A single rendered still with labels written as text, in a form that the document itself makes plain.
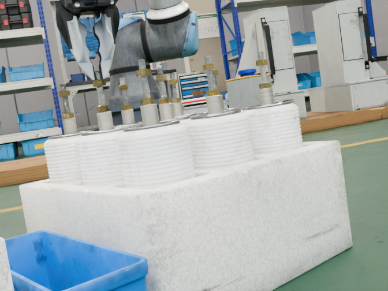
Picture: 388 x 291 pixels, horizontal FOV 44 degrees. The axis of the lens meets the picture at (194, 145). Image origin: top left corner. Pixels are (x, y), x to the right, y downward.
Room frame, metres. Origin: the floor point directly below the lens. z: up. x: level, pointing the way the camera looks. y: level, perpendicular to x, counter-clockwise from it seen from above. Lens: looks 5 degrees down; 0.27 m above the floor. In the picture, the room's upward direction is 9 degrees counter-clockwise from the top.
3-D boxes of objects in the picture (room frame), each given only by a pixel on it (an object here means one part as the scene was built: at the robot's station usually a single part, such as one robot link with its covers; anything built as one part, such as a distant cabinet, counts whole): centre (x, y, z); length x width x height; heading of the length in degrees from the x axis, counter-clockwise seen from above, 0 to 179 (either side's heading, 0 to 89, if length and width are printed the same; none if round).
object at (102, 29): (0.72, 0.10, 0.38); 0.06 x 0.03 x 0.09; 18
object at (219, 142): (0.72, -0.04, 0.16); 0.10 x 0.10 x 0.18
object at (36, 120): (5.41, 1.69, 0.36); 0.50 x 0.38 x 0.21; 15
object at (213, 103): (0.72, -0.04, 0.26); 0.02 x 0.02 x 0.03
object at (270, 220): (0.81, 0.04, 0.09); 0.39 x 0.39 x 0.18; 40
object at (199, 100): (3.13, -0.08, 0.29); 0.30 x 0.30 x 0.06
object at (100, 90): (0.73, 0.13, 0.30); 0.01 x 0.01 x 0.08
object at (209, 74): (0.72, -0.04, 0.30); 0.01 x 0.01 x 0.08
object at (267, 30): (3.21, -0.27, 0.45); 0.82 x 0.57 x 0.74; 105
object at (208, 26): (7.21, -0.42, 1.38); 0.49 x 0.02 x 0.35; 105
